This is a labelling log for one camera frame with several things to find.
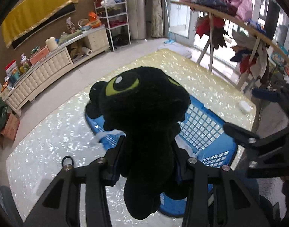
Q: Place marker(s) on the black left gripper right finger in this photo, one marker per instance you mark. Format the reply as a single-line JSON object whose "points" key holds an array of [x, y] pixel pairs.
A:
{"points": [[215, 196]]}

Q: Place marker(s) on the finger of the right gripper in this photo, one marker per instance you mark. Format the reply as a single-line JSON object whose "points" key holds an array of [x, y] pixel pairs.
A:
{"points": [[240, 136], [265, 94]]}

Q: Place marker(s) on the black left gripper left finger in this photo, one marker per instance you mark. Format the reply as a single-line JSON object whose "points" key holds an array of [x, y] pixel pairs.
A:
{"points": [[59, 205]]}

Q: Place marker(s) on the black dragon plush toy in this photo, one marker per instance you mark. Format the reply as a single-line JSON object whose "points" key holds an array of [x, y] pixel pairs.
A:
{"points": [[147, 106]]}

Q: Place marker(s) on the white quilted cloth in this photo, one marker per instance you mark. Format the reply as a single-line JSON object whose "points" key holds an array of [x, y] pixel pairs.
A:
{"points": [[108, 139]]}

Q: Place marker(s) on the small white soap bar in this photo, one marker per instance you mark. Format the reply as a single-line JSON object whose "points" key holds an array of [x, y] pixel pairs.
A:
{"points": [[244, 107]]}

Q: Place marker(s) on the blue plastic laundry basket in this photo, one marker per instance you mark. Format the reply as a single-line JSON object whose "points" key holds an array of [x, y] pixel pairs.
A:
{"points": [[202, 136]]}

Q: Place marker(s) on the wooden clothes drying rack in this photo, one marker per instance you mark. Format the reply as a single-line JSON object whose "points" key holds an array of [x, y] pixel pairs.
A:
{"points": [[216, 60]]}

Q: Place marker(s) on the cardboard box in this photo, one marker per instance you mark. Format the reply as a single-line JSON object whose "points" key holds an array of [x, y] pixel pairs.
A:
{"points": [[10, 129]]}

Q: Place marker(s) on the cream tv cabinet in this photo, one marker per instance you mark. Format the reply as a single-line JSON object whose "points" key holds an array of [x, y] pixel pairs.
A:
{"points": [[52, 67]]}

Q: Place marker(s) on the pink box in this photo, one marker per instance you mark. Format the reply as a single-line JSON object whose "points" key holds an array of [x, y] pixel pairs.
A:
{"points": [[36, 57]]}

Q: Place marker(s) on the white paper towel roll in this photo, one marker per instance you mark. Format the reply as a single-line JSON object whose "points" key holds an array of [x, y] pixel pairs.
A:
{"points": [[87, 51]]}

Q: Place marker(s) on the cream pillar candle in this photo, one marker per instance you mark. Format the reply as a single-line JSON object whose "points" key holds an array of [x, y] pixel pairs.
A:
{"points": [[51, 44]]}

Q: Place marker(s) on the white metal shelf rack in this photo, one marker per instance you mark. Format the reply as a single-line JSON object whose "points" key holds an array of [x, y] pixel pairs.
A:
{"points": [[114, 15]]}

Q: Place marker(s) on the orange bag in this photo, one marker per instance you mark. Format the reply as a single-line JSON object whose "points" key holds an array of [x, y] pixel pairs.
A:
{"points": [[94, 20]]}

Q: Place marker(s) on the yellow cloth wall hanging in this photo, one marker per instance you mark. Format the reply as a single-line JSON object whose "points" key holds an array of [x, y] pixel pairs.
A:
{"points": [[28, 15]]}

